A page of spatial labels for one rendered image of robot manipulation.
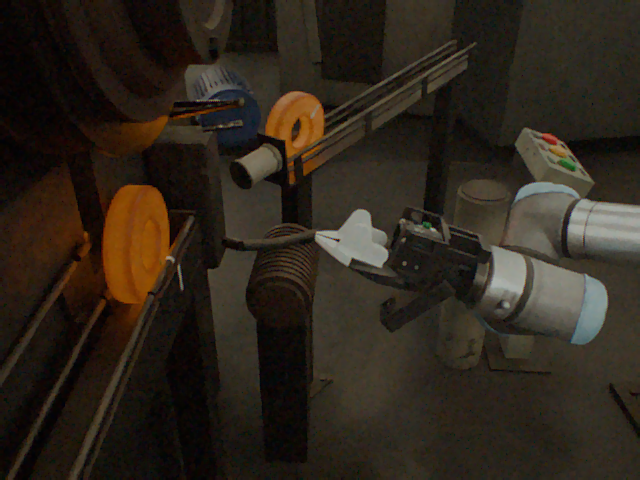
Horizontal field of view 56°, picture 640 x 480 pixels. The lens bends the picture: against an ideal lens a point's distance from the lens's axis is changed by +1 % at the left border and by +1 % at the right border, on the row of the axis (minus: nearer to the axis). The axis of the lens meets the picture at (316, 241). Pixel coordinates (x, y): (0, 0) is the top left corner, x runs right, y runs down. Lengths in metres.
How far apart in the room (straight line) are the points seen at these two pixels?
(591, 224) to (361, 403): 0.86
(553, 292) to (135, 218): 0.52
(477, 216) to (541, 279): 0.65
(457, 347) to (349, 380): 0.30
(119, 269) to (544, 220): 0.60
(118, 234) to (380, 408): 0.99
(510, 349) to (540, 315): 0.95
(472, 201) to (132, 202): 0.87
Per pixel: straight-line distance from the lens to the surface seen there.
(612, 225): 0.91
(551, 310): 0.80
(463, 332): 1.61
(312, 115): 1.25
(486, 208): 1.42
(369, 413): 1.55
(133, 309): 0.82
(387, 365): 1.68
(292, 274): 1.09
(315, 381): 1.61
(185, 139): 0.96
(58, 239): 0.74
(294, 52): 3.52
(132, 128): 0.67
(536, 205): 0.95
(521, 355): 1.76
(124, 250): 0.73
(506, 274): 0.77
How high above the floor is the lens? 1.14
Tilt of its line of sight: 31 degrees down
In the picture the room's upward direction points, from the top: straight up
